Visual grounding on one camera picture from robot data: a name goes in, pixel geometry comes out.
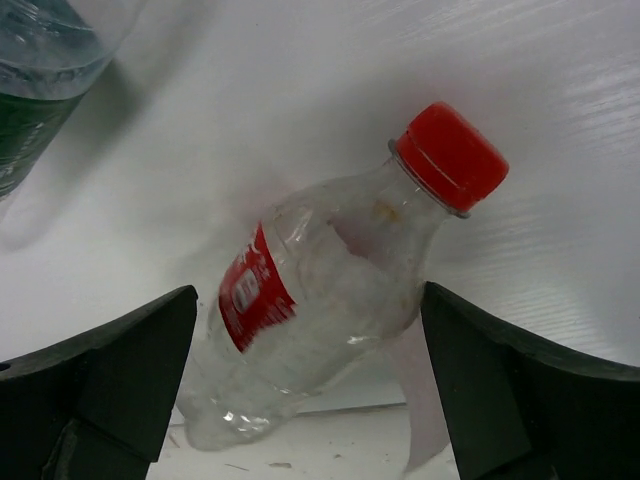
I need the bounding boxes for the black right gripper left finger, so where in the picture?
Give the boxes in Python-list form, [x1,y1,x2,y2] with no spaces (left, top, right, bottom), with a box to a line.
[1,285,198,480]

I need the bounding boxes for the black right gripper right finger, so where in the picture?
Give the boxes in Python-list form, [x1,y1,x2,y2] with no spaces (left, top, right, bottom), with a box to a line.
[421,282,639,479]

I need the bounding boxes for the red cap clear bottle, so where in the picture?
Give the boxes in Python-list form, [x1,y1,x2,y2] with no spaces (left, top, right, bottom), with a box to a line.
[176,102,509,451]

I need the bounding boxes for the green label clear bottle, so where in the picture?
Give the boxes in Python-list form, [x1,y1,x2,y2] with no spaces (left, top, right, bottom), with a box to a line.
[1,1,144,199]

